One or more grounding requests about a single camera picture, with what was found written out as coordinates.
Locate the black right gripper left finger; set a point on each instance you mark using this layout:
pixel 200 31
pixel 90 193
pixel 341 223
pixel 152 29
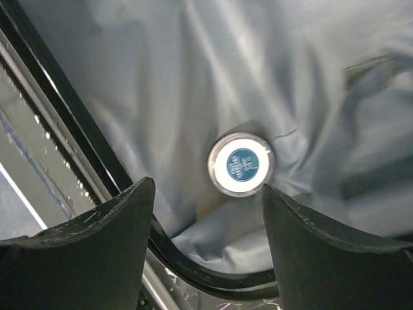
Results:
pixel 93 261

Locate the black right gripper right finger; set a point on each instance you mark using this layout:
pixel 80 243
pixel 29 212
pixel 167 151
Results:
pixel 321 263

